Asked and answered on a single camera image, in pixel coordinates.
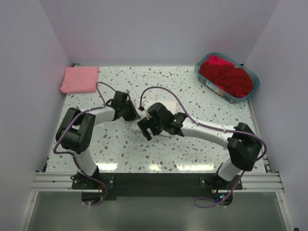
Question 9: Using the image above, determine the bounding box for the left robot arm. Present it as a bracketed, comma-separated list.
[53, 91, 140, 189]

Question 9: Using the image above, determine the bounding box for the white t shirt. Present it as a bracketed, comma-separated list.
[130, 99, 177, 135]

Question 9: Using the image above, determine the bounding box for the folded pink t shirt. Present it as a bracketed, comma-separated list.
[60, 66, 99, 94]

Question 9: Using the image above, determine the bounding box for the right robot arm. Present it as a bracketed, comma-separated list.
[137, 103, 262, 189]

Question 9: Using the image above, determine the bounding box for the teal plastic basket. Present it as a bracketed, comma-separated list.
[195, 52, 260, 103]

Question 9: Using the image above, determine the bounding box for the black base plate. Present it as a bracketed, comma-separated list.
[70, 173, 243, 204]

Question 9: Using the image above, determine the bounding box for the bright pink t shirt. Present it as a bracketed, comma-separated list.
[205, 54, 234, 67]

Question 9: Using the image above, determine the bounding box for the aluminium frame rail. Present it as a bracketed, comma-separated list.
[18, 141, 299, 231]

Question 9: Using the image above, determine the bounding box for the dark red t shirt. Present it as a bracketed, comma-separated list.
[199, 63, 254, 98]

